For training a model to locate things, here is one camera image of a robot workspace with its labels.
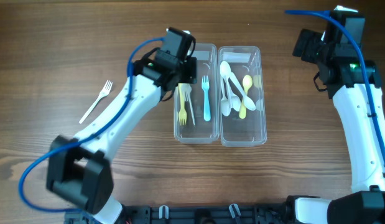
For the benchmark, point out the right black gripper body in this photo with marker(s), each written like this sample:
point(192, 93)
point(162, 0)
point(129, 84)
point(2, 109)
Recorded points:
point(314, 49)

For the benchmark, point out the yellow plastic spoon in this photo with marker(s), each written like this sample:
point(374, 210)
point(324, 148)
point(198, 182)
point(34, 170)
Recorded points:
point(247, 84)

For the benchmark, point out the white plastic spoon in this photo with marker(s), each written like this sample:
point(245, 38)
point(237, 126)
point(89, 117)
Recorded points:
point(224, 72)
point(250, 104)
point(234, 99)

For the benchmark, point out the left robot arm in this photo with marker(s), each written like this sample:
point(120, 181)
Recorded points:
point(79, 169)

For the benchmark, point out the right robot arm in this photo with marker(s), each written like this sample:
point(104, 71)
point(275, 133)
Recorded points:
point(354, 85)

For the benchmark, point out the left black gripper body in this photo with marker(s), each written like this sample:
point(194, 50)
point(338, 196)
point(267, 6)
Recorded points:
point(188, 70)

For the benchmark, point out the clear plastic container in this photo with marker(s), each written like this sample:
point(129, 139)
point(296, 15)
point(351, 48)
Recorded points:
point(250, 131)
point(204, 132)

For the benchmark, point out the white plastic fork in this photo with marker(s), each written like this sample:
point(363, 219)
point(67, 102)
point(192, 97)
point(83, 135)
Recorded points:
point(188, 90)
point(103, 93)
point(183, 88)

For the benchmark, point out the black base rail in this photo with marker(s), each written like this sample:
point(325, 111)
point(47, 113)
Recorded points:
point(234, 213)

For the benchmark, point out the yellow plastic fork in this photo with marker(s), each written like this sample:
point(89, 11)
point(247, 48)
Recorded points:
point(182, 112)

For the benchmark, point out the white spoon crossing yellow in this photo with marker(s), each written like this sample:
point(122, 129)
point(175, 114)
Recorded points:
point(225, 107)

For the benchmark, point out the light blue plastic fork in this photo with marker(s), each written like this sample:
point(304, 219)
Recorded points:
point(205, 88)

